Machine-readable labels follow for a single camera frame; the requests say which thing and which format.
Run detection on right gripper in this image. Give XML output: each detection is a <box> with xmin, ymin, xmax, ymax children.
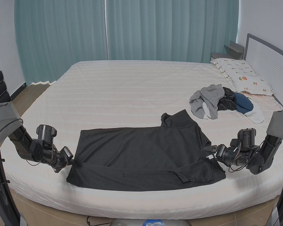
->
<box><xmin>203</xmin><ymin>145</ymin><xmax>239</xmax><ymax>167</ymax></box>

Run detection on white printed pillow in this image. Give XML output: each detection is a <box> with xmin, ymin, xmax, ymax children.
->
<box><xmin>210</xmin><ymin>58</ymin><xmax>275</xmax><ymax>96</ymax></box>

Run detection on black shiny garment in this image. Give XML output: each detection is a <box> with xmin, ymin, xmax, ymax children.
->
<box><xmin>217</xmin><ymin>87</ymin><xmax>237</xmax><ymax>111</ymax></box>

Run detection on bed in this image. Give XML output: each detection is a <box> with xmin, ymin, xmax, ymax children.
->
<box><xmin>0</xmin><ymin>33</ymin><xmax>283</xmax><ymax>223</ymax></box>

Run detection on white garment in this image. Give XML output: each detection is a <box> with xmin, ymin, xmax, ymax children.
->
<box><xmin>245</xmin><ymin>103</ymin><xmax>264</xmax><ymax>124</ymax></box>

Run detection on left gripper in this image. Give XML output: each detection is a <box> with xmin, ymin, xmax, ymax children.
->
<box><xmin>51</xmin><ymin>146</ymin><xmax>74</xmax><ymax>174</ymax></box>

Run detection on grey knit garment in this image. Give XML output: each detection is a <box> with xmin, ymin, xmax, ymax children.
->
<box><xmin>189</xmin><ymin>84</ymin><xmax>225</xmax><ymax>120</ymax></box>

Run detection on grey bedside table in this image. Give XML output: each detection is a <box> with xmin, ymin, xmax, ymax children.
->
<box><xmin>211</xmin><ymin>41</ymin><xmax>244</xmax><ymax>60</ymax></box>

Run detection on dark blue garment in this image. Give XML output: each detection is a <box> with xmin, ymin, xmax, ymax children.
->
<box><xmin>233</xmin><ymin>92</ymin><xmax>254</xmax><ymax>115</ymax></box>

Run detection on black T-shirt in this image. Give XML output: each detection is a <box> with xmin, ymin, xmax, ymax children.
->
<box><xmin>66</xmin><ymin>109</ymin><xmax>227</xmax><ymax>192</ymax></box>

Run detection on blue-green curtain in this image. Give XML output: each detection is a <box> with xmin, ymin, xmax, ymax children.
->
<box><xmin>14</xmin><ymin>0</ymin><xmax>109</xmax><ymax>85</ymax></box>
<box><xmin>106</xmin><ymin>0</ymin><xmax>239</xmax><ymax>63</ymax></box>

